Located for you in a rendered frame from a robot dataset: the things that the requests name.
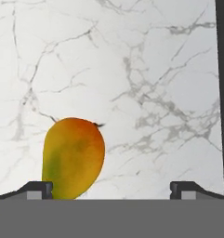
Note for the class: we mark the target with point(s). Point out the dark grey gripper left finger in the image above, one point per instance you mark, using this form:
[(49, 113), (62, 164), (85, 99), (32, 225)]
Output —
[(39, 187)]

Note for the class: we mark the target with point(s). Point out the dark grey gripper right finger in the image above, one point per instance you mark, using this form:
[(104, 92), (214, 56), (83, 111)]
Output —
[(184, 187)]

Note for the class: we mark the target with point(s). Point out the yellow orange mango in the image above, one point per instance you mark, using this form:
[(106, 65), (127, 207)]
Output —
[(73, 155)]

